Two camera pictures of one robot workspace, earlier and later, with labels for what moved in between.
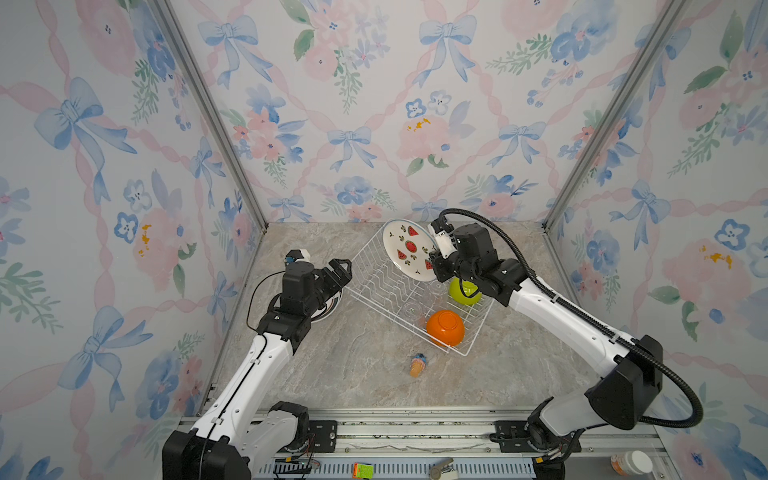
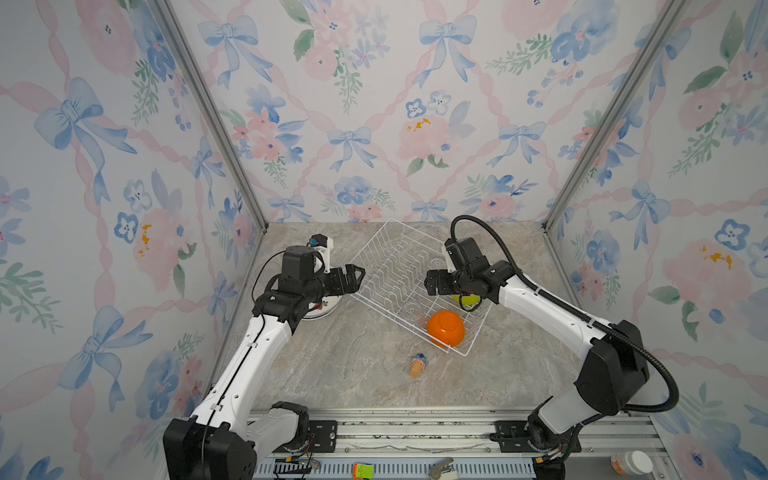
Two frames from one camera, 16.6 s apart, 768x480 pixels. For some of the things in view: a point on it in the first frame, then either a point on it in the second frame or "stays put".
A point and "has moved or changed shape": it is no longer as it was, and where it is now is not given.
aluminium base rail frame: [464, 444] stays put
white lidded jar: [633, 462] stays put
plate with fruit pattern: [407, 245] has moved or changed shape
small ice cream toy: [417, 365] stays put
